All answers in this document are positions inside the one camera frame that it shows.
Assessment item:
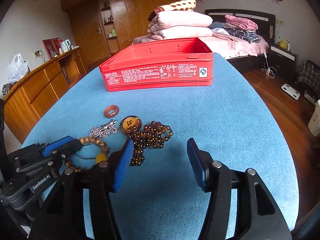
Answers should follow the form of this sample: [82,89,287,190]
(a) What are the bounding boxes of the white plastic bag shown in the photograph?
[8,53,29,82]

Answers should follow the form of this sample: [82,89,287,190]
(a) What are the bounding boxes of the yellow oval pendant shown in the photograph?
[119,115,142,134]

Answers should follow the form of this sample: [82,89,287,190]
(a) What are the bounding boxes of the blue table cloth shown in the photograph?
[24,54,299,239]

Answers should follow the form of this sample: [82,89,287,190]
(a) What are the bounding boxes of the purple silver chain brooch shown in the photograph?
[89,120,118,138]

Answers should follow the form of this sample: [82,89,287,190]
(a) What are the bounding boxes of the wooden sideboard cabinet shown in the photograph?
[4,47,87,143]

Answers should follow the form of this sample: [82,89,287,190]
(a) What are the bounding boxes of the spotted folded blanket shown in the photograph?
[148,0,196,22]

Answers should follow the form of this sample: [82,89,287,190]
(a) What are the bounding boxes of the wooden wardrobe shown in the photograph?
[60,0,179,71]

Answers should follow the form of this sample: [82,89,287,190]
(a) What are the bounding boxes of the yellow pikachu plush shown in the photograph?
[278,37,290,50]

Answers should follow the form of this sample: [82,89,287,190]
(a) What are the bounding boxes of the white electric kettle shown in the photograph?
[61,39,71,53]

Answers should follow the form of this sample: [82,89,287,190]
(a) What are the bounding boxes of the bed with pink cover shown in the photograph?
[132,8,276,63]

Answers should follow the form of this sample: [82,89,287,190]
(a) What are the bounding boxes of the folded pink quilt stack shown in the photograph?
[148,11,213,40]

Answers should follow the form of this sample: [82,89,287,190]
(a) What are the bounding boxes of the wooden bead bracelet amber bead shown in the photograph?
[64,136,109,172]

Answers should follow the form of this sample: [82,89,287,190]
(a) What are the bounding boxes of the plaid bag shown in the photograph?
[297,60,319,96]

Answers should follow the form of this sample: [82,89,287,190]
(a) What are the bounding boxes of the brown tiger eye bead necklace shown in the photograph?
[127,120,174,167]

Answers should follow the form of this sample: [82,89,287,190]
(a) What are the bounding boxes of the red picture frame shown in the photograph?
[42,37,62,59]

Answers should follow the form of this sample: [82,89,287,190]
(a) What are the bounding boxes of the red metal tin box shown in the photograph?
[99,37,213,92]

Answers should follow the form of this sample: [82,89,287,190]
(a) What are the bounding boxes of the white bathroom scale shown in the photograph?
[281,83,300,100]

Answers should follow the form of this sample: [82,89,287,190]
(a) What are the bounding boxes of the white appliance on floor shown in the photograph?
[308,100,320,137]

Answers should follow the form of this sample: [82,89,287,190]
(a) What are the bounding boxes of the folded clothes pile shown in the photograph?
[224,15,261,44]

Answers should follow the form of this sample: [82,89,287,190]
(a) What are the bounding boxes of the reddish brown jade ring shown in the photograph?
[103,104,120,119]

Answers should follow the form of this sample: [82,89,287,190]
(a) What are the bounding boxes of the dark bedside table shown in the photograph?
[268,44,298,81]

